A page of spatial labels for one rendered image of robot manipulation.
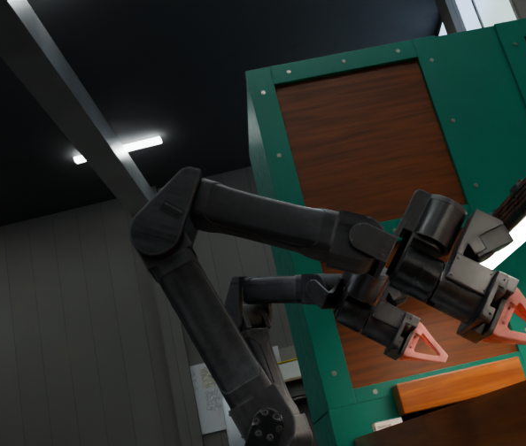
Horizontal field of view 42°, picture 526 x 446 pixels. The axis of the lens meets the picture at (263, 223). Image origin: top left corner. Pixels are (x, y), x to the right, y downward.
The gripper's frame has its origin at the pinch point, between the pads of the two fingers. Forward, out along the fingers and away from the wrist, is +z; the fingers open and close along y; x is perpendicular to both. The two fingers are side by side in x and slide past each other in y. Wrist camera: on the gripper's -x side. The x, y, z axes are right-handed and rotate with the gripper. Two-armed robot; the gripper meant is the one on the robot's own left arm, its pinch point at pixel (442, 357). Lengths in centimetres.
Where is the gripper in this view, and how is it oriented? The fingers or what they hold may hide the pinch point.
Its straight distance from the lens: 127.5
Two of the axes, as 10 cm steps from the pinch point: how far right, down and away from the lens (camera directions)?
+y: 0.0, 3.4, 9.4
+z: 8.9, 4.4, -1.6
